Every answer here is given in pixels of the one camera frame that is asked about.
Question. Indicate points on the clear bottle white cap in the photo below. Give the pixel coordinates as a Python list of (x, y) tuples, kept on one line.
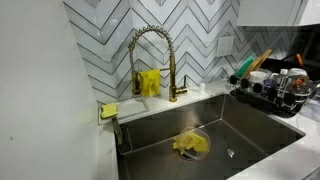
[(283, 75)]

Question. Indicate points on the dark water filter pitcher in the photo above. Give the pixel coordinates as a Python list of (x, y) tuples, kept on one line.
[(310, 43)]

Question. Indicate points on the crumpled yellow cloth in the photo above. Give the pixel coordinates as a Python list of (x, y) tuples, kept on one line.
[(190, 141)]

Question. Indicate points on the white cup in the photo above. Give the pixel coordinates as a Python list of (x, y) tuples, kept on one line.
[(258, 76)]

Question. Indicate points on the metal sink caddy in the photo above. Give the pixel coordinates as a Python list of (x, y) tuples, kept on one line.
[(119, 133)]

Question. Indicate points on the clear glass bowl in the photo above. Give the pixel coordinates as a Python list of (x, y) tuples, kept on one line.
[(201, 156)]

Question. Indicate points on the white upper cabinet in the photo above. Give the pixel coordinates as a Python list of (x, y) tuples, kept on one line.
[(266, 11)]

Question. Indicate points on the wooden paddle board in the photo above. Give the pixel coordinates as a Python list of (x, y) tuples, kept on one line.
[(258, 61)]

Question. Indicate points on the stainless steel sink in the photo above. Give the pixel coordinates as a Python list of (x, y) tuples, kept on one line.
[(253, 130)]

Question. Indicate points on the white sponge tray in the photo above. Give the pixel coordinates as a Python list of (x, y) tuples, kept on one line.
[(133, 106)]

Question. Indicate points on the yellow sponge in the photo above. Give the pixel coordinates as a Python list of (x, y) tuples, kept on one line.
[(109, 110)]

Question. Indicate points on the green plastic board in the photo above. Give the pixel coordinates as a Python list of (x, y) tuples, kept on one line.
[(245, 66)]

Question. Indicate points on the metal dish rack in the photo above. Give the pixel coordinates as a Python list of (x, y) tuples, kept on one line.
[(260, 103)]

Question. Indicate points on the yellow cloth on faucet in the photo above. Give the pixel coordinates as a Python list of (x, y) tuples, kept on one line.
[(149, 81)]

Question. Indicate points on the gold spring faucet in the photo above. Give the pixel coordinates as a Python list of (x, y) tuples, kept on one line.
[(172, 66)]

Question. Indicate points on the white lidded container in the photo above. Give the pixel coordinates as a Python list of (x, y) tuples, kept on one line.
[(297, 71)]

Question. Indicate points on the clear jar orange label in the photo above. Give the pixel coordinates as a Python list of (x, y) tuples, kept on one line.
[(300, 87)]

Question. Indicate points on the white wall outlet plate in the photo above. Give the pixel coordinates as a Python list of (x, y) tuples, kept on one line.
[(225, 46)]

